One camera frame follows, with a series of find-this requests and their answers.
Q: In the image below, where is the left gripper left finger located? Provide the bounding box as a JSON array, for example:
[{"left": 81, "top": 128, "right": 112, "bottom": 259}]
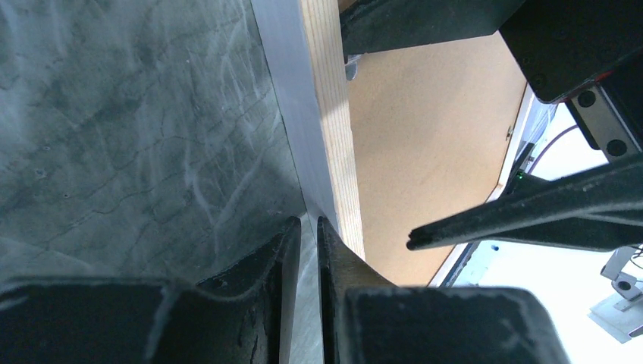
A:
[{"left": 1, "top": 217, "right": 301, "bottom": 363}]

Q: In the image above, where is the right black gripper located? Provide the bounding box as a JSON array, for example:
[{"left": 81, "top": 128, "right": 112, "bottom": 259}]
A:
[{"left": 500, "top": 1, "right": 642, "bottom": 162}]

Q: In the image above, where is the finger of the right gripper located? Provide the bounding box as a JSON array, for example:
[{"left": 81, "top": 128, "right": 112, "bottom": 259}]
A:
[
  {"left": 406, "top": 155, "right": 642, "bottom": 251},
  {"left": 340, "top": 0, "right": 524, "bottom": 55}
]

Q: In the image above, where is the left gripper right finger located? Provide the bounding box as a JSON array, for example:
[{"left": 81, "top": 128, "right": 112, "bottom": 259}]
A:
[{"left": 317, "top": 217, "right": 569, "bottom": 363}]

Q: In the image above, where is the wooden picture frame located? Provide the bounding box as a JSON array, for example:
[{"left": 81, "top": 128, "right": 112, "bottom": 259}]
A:
[{"left": 252, "top": 1, "right": 523, "bottom": 285}]

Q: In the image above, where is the brown backing board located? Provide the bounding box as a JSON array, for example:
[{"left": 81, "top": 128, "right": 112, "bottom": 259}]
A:
[{"left": 349, "top": 29, "right": 526, "bottom": 285}]

